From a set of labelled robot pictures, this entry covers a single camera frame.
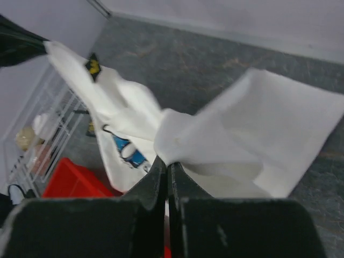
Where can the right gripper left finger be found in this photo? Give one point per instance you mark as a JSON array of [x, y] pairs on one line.
[[26, 232]]

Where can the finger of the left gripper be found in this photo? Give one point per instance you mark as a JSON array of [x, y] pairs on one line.
[[19, 45]]

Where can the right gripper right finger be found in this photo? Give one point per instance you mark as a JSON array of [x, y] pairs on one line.
[[205, 226]]

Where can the white t-shirt daisy print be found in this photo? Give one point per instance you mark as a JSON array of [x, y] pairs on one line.
[[255, 139]]

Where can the gold leaf brooch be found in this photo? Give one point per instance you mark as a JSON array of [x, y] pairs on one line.
[[94, 67]]

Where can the black brooch tray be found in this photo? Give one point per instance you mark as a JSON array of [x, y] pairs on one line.
[[90, 130]]

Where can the white ceramic bowl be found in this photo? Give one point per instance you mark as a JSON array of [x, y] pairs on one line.
[[45, 125]]

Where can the red plastic bin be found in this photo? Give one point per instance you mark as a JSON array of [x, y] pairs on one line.
[[78, 182]]

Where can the beige ceramic bowl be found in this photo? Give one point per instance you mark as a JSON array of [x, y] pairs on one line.
[[26, 136]]

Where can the pink patterned bowl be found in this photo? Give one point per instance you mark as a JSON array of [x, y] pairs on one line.
[[40, 159]]

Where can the white wire dish rack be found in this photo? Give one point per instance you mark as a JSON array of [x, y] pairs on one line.
[[49, 95]]

